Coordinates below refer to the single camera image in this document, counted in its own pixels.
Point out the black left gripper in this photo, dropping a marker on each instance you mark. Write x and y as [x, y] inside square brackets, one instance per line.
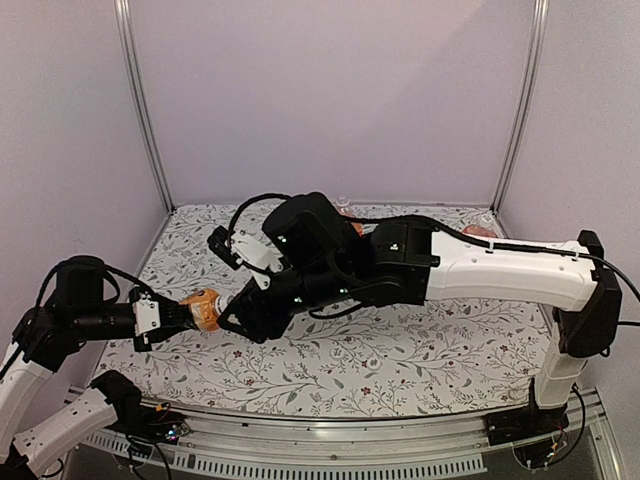
[146, 338]

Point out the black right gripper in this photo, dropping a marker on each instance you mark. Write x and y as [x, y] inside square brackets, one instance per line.
[258, 320]

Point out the slim orange drink bottle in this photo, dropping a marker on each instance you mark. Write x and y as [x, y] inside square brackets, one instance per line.
[206, 307]

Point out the large orange-label plastic bottle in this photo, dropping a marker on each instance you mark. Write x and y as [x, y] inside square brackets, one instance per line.
[344, 206]

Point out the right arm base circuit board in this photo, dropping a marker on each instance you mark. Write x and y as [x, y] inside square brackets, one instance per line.
[539, 454]

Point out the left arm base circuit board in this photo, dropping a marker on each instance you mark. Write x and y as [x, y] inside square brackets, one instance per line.
[162, 423]

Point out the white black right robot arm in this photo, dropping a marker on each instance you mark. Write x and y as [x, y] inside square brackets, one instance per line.
[314, 257]

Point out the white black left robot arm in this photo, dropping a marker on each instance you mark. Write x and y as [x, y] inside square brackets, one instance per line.
[70, 311]

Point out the floral patterned table mat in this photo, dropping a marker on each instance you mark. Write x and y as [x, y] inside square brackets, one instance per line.
[442, 358]

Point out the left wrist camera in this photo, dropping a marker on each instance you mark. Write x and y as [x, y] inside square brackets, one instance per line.
[147, 316]

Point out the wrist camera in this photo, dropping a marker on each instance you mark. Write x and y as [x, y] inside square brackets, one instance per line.
[147, 316]
[242, 250]

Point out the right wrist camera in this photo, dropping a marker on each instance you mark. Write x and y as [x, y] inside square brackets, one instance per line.
[242, 250]

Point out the white perforated cable tray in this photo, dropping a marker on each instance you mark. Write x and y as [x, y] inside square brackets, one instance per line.
[313, 452]

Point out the left aluminium frame post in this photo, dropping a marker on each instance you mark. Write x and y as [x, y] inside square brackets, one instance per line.
[134, 74]

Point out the aluminium frame post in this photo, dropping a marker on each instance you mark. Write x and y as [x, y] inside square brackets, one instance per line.
[525, 99]
[134, 74]

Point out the right aluminium frame post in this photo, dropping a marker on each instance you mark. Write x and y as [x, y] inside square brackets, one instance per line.
[525, 99]

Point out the aluminium front rail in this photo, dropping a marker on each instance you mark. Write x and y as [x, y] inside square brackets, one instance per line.
[592, 451]

